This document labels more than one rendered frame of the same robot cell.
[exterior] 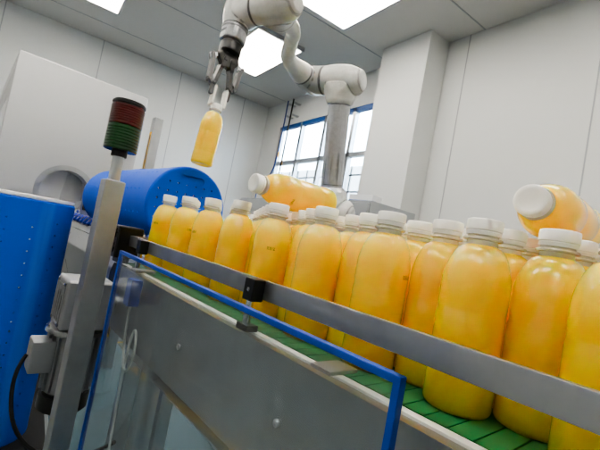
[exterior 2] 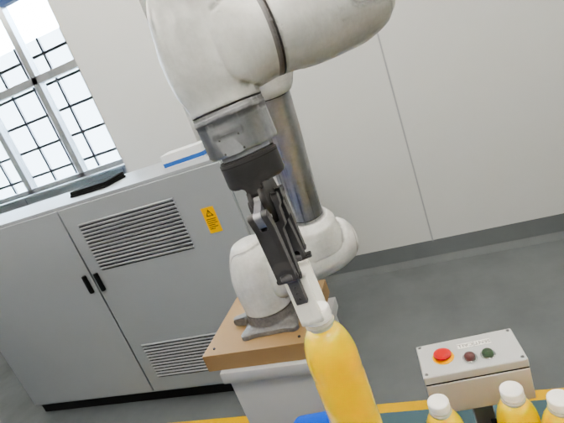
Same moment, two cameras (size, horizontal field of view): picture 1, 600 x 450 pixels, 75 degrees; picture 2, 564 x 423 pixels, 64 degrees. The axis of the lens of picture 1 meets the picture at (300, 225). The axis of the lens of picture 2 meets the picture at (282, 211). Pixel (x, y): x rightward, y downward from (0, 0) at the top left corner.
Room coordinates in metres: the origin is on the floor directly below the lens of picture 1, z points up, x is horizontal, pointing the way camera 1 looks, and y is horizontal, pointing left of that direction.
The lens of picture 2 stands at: (0.86, 0.66, 1.76)
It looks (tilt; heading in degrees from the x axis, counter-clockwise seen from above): 17 degrees down; 325
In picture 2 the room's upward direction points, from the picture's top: 20 degrees counter-clockwise
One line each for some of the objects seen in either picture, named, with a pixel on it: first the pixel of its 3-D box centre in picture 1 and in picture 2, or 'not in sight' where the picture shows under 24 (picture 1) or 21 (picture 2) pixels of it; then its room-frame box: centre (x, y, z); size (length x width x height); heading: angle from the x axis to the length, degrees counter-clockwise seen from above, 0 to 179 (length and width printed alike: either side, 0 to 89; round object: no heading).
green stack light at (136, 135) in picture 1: (122, 138); not in sight; (0.77, 0.38, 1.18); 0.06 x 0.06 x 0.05
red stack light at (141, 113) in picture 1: (127, 117); not in sight; (0.77, 0.38, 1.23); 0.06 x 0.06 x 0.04
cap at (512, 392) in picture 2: not in sight; (512, 394); (1.22, 0.07, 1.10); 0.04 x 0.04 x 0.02
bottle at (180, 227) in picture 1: (181, 239); not in sight; (1.02, 0.30, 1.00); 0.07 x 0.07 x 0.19
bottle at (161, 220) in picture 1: (162, 234); not in sight; (1.12, 0.38, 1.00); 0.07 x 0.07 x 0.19
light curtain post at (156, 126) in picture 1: (132, 241); not in sight; (2.64, 1.09, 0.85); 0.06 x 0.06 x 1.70; 41
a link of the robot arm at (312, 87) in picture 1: (313, 81); not in sight; (1.82, 0.06, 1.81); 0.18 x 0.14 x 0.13; 151
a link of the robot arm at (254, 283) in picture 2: not in sight; (259, 271); (1.95, 0.04, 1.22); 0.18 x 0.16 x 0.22; 61
